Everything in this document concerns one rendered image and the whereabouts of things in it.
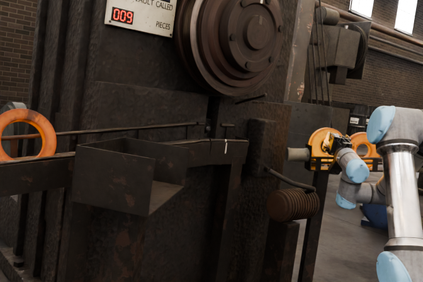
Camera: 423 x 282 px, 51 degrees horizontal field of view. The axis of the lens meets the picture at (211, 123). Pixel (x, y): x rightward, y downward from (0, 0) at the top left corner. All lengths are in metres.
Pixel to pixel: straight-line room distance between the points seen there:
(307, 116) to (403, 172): 3.02
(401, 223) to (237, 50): 0.75
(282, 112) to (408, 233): 0.93
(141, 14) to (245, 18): 0.36
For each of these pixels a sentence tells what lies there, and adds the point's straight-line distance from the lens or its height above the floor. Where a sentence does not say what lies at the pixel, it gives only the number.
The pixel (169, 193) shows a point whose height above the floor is 0.60.
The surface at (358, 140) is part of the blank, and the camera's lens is 1.96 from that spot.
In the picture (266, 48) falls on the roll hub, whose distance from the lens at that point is 1.66.
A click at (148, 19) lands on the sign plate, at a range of 1.58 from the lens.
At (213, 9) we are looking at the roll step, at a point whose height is 1.17.
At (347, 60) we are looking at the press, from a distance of 9.75.
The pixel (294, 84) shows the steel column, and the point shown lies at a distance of 5.93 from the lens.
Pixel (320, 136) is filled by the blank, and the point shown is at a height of 0.76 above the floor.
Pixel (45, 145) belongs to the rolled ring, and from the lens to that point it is 1.36.
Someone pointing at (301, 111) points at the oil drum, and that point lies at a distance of 4.30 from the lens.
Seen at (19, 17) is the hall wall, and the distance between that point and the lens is 7.64.
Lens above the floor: 0.90
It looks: 4 degrees down
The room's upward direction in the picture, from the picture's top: 8 degrees clockwise
